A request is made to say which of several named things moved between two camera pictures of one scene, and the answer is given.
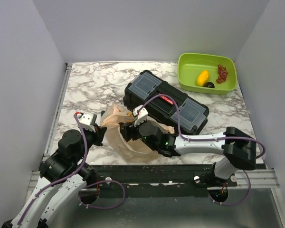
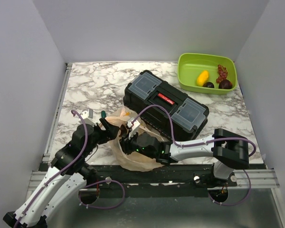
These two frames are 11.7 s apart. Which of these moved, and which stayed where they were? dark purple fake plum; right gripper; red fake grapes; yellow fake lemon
Moved: right gripper
Stayed: dark purple fake plum; red fake grapes; yellow fake lemon
